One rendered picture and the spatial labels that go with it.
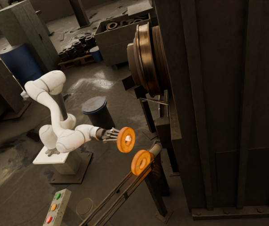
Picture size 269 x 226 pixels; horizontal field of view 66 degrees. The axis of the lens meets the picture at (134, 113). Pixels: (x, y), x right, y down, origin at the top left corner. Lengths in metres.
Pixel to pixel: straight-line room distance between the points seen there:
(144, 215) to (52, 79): 1.34
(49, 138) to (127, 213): 1.00
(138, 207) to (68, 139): 0.95
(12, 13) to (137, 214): 3.98
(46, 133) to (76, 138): 0.82
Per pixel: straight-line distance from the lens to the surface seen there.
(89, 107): 2.49
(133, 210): 1.97
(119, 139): 1.21
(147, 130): 2.48
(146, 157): 1.29
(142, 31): 1.25
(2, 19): 4.82
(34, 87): 1.73
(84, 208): 1.51
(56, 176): 2.56
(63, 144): 1.31
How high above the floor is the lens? 1.70
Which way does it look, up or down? 37 degrees down
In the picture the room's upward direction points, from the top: 20 degrees counter-clockwise
